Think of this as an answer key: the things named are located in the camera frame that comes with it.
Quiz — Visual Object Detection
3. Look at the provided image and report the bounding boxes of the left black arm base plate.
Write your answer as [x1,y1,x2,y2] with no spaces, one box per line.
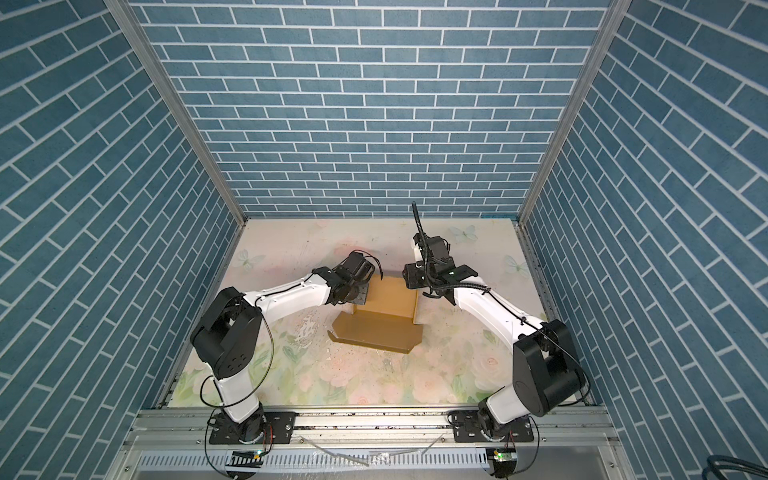
[208,411,297,446]

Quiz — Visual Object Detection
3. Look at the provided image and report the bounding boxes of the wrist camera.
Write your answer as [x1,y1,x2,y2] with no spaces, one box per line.
[413,233,452,262]
[337,251,375,283]

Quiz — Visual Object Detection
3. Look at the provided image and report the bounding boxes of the black cable bottom right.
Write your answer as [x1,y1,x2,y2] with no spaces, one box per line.
[701,454,768,480]

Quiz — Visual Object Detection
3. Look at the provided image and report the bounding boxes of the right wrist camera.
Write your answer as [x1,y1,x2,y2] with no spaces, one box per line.
[413,233,452,262]

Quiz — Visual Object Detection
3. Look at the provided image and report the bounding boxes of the right aluminium corner post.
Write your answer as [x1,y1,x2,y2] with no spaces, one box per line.
[518,0,631,226]

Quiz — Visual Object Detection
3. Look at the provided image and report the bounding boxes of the brown cardboard paper box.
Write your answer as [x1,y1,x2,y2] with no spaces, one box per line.
[328,276,423,354]

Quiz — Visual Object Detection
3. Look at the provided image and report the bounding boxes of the right green circuit board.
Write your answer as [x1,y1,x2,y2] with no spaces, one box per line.
[486,449,518,463]

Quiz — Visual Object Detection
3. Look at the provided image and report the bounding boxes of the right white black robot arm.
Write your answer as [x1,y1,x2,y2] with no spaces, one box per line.
[402,261,588,425]

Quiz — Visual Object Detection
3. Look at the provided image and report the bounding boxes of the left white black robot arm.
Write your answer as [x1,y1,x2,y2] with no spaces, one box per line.
[190,261,375,425]

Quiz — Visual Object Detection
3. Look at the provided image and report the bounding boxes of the left green circuit board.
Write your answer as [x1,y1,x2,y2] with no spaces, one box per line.
[226,450,264,470]

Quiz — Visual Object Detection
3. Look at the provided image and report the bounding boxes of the white slotted cable duct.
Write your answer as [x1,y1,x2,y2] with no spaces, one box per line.
[137,449,488,473]

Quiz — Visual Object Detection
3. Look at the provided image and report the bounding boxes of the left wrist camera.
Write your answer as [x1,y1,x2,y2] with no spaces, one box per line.
[337,251,375,283]

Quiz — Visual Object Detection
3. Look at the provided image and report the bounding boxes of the left aluminium corner post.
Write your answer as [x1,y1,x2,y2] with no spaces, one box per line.
[104,0,247,227]

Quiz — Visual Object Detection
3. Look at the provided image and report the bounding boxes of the green circuit board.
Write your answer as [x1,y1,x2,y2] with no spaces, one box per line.
[226,450,264,470]
[486,449,518,463]

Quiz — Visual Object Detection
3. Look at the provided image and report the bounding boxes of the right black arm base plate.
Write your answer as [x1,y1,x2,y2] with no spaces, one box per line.
[446,409,534,443]

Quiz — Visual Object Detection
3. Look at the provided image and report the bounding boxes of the aluminium front rail frame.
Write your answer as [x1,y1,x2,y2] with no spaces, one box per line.
[107,405,633,479]

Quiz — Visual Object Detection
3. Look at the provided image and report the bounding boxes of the aluminium corner post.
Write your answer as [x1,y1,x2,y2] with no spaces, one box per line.
[104,0,247,227]
[518,0,631,226]

